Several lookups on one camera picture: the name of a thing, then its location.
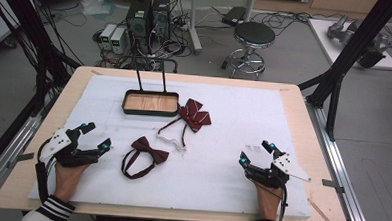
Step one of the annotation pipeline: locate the tangle of floor cables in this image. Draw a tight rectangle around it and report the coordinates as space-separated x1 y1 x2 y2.
92 0 197 73

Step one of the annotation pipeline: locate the black round stool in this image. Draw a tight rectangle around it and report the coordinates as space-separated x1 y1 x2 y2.
220 20 277 82

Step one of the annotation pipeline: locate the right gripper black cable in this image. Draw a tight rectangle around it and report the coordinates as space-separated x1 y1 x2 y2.
277 183 289 221

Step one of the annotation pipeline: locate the white foam mat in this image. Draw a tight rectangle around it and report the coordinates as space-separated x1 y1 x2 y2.
28 71 318 220

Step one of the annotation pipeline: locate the black rack with wooden tray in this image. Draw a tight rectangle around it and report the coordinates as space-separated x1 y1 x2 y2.
115 55 182 118

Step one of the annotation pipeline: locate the person's left hand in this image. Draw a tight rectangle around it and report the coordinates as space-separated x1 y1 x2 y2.
53 162 90 204

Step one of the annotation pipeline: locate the black metal frame with cables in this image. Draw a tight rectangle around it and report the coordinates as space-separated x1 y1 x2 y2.
0 0 87 119

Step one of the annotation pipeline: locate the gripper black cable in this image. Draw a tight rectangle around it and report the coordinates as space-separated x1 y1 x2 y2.
34 140 56 203
277 183 289 221

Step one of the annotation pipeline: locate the white floor board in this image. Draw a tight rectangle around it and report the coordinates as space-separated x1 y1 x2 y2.
305 17 392 71

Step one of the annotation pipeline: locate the aluminium rail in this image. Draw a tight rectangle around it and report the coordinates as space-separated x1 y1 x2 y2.
0 91 58 205
300 98 379 221

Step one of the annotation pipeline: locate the thin wooden stick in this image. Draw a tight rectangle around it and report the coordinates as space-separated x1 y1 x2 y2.
305 196 333 221

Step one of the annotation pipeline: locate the black metal frame post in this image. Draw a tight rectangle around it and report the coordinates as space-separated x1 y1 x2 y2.
296 0 392 145

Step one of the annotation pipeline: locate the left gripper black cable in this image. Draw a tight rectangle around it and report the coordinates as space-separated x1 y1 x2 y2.
34 140 56 203

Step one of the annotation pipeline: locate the striped maroon bow tie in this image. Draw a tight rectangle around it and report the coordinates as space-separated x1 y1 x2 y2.
155 96 214 154

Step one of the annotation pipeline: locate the clear plastic bag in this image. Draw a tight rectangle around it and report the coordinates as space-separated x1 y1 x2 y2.
78 0 118 18

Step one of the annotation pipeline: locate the black computer tower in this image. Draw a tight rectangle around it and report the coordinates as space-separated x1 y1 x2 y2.
149 0 173 43
123 0 153 54

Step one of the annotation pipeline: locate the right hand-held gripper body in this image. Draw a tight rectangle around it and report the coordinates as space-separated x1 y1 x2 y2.
244 150 313 192

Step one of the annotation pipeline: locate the white power supply unit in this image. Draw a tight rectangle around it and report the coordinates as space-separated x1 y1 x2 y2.
109 26 128 55
99 22 118 51

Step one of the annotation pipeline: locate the white table leg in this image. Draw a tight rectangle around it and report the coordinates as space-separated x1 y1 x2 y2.
185 0 206 56
242 0 258 24

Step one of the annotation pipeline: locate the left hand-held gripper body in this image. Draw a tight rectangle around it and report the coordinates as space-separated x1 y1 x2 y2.
38 126 101 169

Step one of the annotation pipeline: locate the black flat box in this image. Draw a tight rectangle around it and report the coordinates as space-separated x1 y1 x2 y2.
221 5 248 28

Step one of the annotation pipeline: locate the plain maroon bow tie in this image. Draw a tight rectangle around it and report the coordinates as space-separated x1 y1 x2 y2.
120 134 171 182

